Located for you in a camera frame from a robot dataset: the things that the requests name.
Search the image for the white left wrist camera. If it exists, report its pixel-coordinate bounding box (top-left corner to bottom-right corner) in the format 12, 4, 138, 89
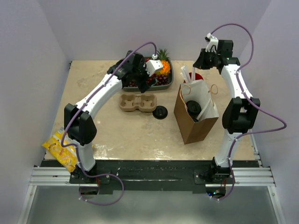
145, 54, 164, 77

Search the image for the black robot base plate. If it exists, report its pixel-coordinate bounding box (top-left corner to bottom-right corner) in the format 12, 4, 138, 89
70, 160, 234, 194

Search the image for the black cup lid top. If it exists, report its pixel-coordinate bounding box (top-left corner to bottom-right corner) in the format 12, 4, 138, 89
186, 100, 202, 116

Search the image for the brown pulp cup carrier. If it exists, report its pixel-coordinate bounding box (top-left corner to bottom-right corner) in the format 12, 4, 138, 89
118, 92, 157, 112

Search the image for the orange pineapple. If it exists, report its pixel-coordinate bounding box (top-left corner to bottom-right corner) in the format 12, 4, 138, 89
157, 49, 171, 76

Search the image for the black spare cup lid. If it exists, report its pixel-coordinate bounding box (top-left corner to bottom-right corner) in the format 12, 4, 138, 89
152, 105, 168, 119

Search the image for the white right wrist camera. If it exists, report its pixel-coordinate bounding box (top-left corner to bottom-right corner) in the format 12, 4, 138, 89
205, 33, 219, 53

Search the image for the dark grape bunch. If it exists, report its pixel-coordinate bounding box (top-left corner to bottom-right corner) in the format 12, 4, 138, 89
124, 81, 137, 88
155, 75, 169, 86

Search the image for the dark grape bunch right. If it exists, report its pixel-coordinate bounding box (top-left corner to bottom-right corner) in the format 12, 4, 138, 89
155, 75, 169, 86

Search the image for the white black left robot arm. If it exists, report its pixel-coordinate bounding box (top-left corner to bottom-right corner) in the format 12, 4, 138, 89
64, 50, 163, 183

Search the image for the red ribbed straw cup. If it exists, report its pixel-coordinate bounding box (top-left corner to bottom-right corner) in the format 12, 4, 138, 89
189, 72, 204, 80

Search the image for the black cup lid bottom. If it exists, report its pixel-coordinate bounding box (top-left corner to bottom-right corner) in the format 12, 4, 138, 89
191, 115, 199, 122

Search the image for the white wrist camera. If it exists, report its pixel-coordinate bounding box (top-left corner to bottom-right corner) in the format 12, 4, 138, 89
205, 33, 219, 53
145, 54, 164, 77

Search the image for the brown white paper bag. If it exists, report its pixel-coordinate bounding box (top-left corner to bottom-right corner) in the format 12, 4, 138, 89
174, 80, 219, 144

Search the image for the yellow chips bag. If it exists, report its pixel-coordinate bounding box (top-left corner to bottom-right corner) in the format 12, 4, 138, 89
42, 127, 94, 174

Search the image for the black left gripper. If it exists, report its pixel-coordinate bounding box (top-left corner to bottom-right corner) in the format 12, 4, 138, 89
132, 58, 158, 93

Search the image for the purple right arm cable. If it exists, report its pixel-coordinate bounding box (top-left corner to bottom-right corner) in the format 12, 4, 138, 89
210, 23, 287, 201

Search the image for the dark grey fruit tray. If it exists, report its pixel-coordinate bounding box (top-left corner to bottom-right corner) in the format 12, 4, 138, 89
123, 60, 174, 92

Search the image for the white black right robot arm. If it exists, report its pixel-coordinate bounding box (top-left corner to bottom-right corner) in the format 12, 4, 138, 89
193, 37, 258, 183

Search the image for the dark grape bunch left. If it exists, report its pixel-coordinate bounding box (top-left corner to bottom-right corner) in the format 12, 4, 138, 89
124, 81, 137, 88

